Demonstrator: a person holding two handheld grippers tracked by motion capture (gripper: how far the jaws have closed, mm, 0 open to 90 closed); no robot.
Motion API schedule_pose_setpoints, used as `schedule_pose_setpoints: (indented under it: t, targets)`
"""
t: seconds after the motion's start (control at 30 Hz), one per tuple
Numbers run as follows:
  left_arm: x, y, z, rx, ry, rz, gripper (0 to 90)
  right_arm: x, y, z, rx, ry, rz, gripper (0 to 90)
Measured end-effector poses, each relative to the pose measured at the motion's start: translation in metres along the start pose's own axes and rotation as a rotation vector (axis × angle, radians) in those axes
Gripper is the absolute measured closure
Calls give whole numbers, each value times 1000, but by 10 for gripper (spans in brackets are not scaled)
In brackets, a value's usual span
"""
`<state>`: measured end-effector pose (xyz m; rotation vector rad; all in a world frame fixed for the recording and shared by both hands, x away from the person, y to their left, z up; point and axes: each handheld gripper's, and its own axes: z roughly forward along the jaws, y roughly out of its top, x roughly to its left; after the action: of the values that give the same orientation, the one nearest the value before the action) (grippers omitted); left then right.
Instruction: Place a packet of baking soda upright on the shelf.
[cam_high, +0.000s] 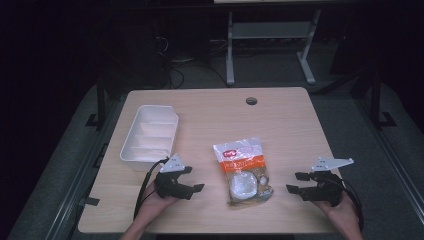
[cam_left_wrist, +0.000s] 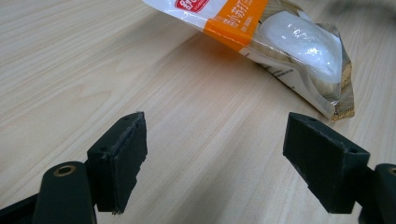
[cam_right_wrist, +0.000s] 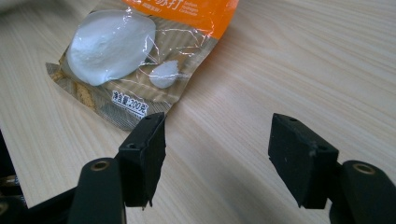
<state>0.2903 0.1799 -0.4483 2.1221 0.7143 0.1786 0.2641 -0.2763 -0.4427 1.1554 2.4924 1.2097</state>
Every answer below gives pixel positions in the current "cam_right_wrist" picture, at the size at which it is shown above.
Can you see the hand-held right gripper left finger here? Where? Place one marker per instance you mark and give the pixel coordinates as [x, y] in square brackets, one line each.
[141, 158]

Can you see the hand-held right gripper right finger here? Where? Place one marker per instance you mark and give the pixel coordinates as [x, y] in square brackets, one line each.
[303, 161]

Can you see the orange and brown powder bag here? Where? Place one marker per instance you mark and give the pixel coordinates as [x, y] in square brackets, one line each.
[124, 56]

